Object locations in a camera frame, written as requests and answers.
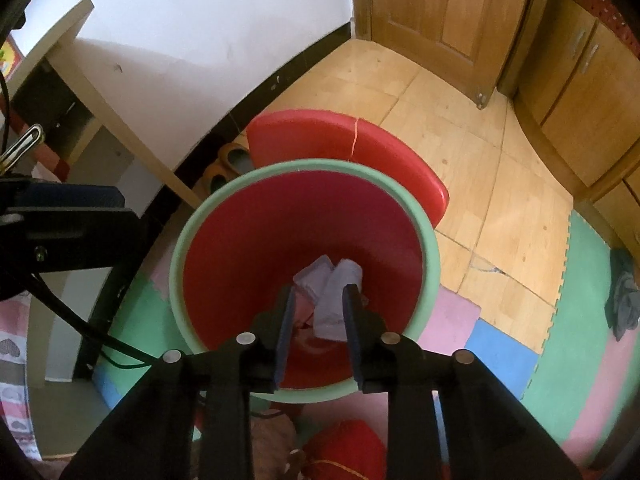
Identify white paper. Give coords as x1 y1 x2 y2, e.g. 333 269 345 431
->
314 259 362 342

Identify pale purple box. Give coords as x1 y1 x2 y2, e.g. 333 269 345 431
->
293 255 335 304

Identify metal clip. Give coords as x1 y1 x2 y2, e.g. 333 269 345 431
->
0 124 44 177

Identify red bin with green rim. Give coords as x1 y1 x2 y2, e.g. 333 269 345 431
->
169 159 440 389

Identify beige desk board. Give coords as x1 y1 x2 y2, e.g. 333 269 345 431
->
8 0 204 209

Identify brown slipper lower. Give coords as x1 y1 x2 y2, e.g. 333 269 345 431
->
193 160 234 200

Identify brown slipper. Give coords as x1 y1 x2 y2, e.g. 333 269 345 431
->
218 143 255 176
193 160 234 200

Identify colourful foam floor mat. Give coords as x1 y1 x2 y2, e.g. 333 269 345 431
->
93 211 639 466

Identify brown slipper upper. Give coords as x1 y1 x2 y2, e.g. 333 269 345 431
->
218 143 255 176

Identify red plastic stool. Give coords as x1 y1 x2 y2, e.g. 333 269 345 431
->
246 110 449 226

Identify dark crumpled clothes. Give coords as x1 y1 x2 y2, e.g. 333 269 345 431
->
604 248 639 341

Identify wooden cabinet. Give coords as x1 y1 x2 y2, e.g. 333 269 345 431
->
514 0 639 257

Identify wooden door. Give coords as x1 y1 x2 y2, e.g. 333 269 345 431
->
354 0 527 108

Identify black cable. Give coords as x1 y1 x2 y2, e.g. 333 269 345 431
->
29 271 162 371

